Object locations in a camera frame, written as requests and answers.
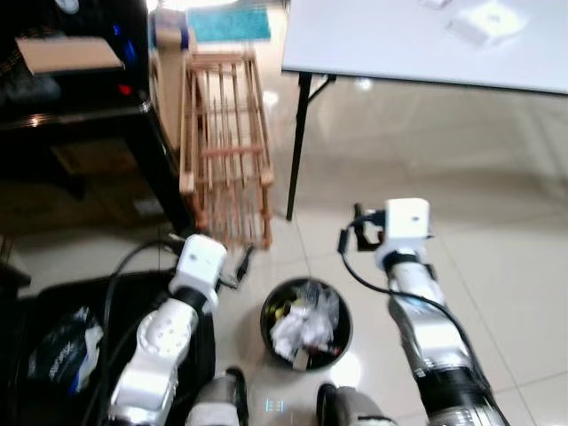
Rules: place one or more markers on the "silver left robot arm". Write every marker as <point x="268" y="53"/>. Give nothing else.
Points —
<point x="160" y="346"/>

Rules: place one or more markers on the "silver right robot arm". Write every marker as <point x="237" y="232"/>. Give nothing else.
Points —
<point x="430" y="333"/>

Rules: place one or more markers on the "crumpled white plastic trash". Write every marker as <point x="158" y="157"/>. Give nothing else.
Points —
<point x="302" y="328"/>

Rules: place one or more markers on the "round black rubbish bin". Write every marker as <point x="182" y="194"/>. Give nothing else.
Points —
<point x="342" y="337"/>

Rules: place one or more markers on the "black metal table leg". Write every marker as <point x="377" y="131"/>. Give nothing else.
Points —
<point x="298" y="142"/>

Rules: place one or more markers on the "wooden slatted rack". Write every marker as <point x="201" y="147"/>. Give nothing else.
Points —
<point x="224" y="151"/>

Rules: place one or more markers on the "robot left leg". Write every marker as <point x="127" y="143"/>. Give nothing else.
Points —
<point x="222" y="399"/>

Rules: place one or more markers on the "robot leg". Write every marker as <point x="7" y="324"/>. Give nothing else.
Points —
<point x="355" y="408"/>
<point x="222" y="399"/>

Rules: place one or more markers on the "robot right leg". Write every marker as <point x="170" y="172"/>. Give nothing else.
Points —
<point x="355" y="408"/>

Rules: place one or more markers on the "large black bag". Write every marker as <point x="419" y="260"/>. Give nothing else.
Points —
<point x="53" y="297"/>

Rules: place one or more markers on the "clear crumpled plastic bag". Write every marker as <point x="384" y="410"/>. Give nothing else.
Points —
<point x="67" y="351"/>

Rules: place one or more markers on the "black metal shelf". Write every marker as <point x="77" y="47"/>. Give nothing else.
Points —
<point x="80" y="115"/>

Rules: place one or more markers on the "white foam food tray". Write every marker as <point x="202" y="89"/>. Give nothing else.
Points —
<point x="486" y="23"/>

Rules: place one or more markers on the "teal floor mat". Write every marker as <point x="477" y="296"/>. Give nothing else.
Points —
<point x="229" y="25"/>

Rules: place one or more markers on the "flat brown cardboard sheet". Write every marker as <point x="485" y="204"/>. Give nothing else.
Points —
<point x="67" y="55"/>

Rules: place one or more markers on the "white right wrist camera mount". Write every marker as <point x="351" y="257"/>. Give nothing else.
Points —
<point x="405" y="226"/>

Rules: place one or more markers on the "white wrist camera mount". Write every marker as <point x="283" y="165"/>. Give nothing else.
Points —
<point x="197" y="266"/>
<point x="405" y="226"/>

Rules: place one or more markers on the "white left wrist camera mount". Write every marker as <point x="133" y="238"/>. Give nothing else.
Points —
<point x="197" y="266"/>

